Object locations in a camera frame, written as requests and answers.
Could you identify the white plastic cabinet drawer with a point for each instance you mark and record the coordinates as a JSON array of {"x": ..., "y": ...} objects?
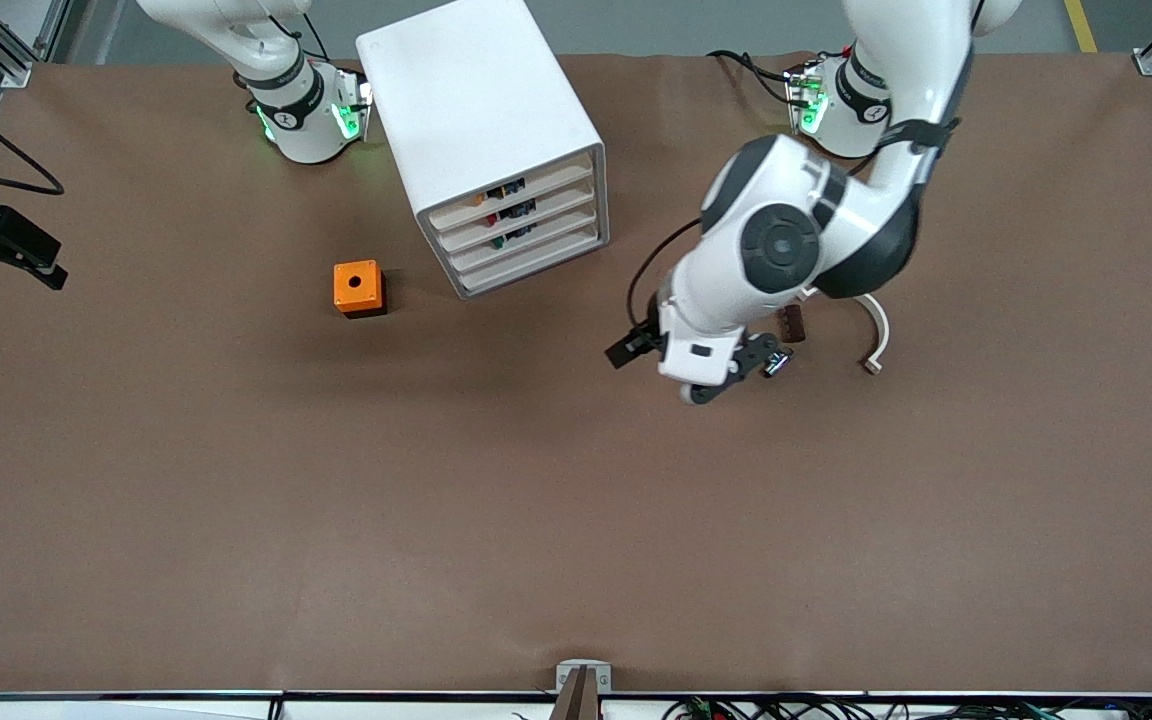
[
  {"x": 561, "y": 209},
  {"x": 561, "y": 185},
  {"x": 536, "y": 259},
  {"x": 561, "y": 232}
]

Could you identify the green head push button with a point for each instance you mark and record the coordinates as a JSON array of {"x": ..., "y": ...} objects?
[{"x": 499, "y": 241}]

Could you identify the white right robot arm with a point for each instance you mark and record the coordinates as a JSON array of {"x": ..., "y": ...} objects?
[{"x": 301, "y": 130}]

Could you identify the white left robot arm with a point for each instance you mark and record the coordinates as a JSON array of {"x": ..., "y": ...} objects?
[{"x": 786, "y": 240}]

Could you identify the red head push button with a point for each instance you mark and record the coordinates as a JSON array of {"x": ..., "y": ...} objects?
[{"x": 518, "y": 210}]

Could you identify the orange head push button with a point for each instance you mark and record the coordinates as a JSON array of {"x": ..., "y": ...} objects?
[{"x": 508, "y": 187}]

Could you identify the white drawer cabinet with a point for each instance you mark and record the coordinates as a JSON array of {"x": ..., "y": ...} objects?
[{"x": 476, "y": 100}]

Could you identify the brown terminal block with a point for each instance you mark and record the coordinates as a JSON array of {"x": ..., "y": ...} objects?
[{"x": 794, "y": 325}]

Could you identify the brown table cover mat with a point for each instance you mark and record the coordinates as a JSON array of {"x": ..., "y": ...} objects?
[{"x": 576, "y": 550}]

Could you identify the silver key switch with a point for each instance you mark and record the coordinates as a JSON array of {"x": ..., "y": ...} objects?
[{"x": 778, "y": 366}]

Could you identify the white curved plastic bracket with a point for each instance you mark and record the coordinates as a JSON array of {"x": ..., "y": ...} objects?
[{"x": 882, "y": 330}]

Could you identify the orange button enclosure box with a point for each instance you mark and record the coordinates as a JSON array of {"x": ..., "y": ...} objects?
[{"x": 356, "y": 285}]

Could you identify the grey metal mount bracket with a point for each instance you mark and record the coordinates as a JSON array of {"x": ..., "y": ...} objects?
[{"x": 583, "y": 676}]

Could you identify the brown camera post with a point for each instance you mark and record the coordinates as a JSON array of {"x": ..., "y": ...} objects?
[{"x": 579, "y": 705}]

